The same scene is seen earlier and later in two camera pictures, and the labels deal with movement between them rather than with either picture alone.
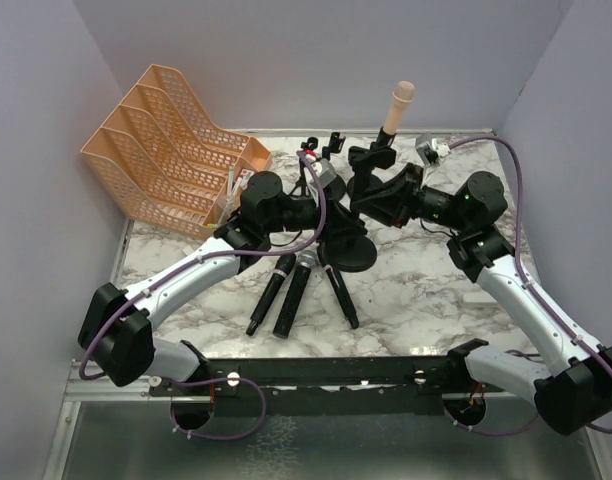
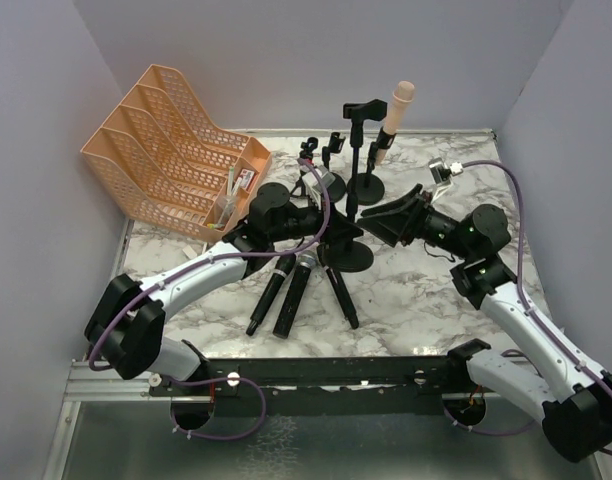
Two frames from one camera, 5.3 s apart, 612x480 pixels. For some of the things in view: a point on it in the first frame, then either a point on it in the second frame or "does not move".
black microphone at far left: [280, 273] does not move
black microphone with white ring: [342, 296] does not move
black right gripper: [406, 189] -> [413, 215]
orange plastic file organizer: [164, 159] does not move
